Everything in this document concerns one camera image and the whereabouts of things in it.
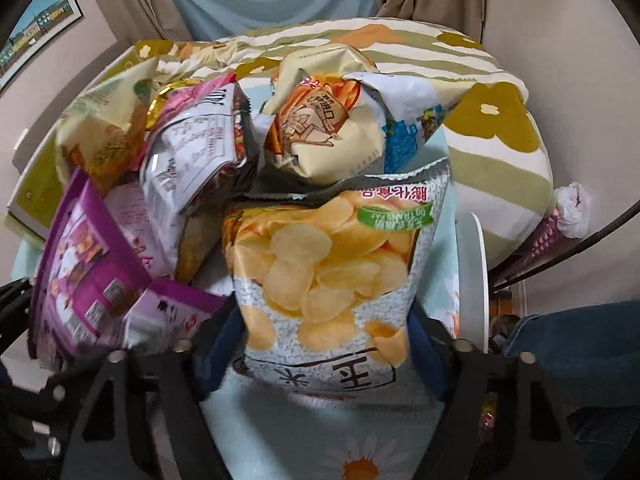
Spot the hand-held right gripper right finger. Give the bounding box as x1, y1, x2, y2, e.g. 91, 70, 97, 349
409, 309, 587, 480

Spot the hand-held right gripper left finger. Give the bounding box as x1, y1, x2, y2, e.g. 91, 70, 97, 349
62, 304, 247, 480

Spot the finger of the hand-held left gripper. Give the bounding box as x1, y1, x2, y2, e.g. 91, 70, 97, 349
30, 357, 112, 463
0, 279, 37, 361

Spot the large purple snack bag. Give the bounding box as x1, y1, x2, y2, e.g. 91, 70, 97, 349
27, 170, 156, 361

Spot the green cardboard box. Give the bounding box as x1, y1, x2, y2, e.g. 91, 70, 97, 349
5, 45, 146, 241

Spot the potato chip bag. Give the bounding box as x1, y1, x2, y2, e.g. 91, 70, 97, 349
222, 157, 449, 404

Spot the small purple snack packet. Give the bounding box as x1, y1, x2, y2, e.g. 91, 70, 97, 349
122, 279, 232, 353

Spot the white curved panel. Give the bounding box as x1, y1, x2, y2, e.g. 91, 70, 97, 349
457, 212, 490, 353

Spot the pink white snack bag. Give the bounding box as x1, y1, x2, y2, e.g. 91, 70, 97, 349
104, 184, 177, 282

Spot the blue jeans leg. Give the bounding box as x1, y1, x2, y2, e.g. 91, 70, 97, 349
500, 300, 640, 461

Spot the purple patterned cloth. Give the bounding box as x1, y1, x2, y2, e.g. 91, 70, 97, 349
495, 210, 568, 283

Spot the yellow snack bag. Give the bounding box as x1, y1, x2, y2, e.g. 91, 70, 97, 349
55, 57, 162, 196

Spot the silver white snack bag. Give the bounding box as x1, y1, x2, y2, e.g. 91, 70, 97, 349
139, 82, 261, 281

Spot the floral striped blanket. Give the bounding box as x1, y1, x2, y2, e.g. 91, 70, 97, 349
135, 19, 554, 272

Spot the white plastic bag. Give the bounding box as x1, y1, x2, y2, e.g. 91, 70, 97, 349
551, 182, 594, 239

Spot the cream orange snack bag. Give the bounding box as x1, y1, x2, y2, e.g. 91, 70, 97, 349
262, 45, 388, 186

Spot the white blue snack bag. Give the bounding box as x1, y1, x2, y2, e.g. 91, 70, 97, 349
345, 71, 473, 177

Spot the light blue cloth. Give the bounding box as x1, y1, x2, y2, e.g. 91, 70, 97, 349
160, 0, 382, 43

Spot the black cable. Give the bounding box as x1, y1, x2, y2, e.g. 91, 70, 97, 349
487, 217, 640, 292

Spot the framed wall picture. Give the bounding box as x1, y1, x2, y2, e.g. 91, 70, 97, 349
0, 0, 84, 93

